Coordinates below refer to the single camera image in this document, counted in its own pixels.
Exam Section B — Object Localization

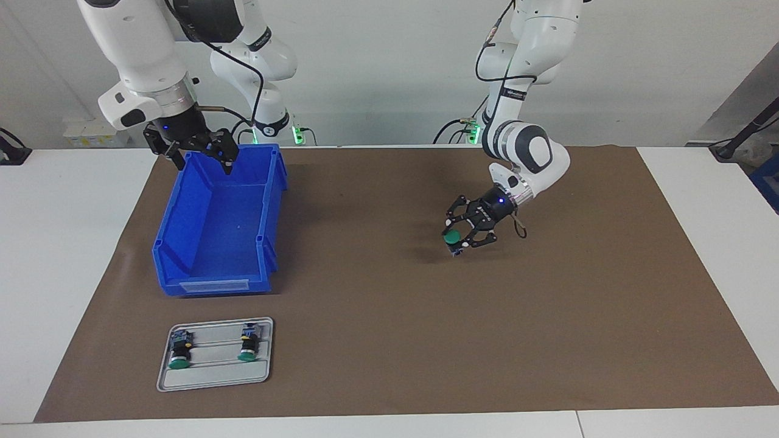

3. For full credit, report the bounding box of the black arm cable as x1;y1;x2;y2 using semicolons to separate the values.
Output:
164;0;265;144
475;0;539;239

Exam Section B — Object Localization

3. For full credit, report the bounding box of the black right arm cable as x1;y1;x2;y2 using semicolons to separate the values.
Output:
164;0;265;144

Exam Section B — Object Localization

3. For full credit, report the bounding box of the brown table mat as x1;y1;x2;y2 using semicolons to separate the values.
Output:
33;145;779;423

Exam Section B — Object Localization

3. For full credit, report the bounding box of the grey metal tray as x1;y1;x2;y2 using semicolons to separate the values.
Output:
156;317;274;393

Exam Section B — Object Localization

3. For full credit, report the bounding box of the black stand pole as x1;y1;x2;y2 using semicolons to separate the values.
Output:
709;97;779;162

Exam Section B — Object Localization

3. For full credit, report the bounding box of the black clamp base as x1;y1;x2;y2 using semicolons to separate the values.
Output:
0;128;32;166

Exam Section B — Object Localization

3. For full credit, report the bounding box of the green push button switch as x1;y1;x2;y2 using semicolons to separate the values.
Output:
237;324;261;362
169;330;194;370
442;230;469;257

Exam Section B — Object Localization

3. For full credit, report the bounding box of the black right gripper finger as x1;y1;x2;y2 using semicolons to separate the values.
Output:
144;125;185;172
204;128;239;176

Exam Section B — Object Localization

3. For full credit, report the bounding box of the blue crate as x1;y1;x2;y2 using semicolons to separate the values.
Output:
749;152;779;214

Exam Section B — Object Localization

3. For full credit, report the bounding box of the blue plastic storage bin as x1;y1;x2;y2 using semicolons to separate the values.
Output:
152;144;288;297

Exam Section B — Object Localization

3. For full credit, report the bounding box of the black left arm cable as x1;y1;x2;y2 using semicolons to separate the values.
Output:
475;0;539;239

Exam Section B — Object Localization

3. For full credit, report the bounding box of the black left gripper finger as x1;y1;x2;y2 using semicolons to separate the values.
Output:
455;222;498;253
442;195;481;235

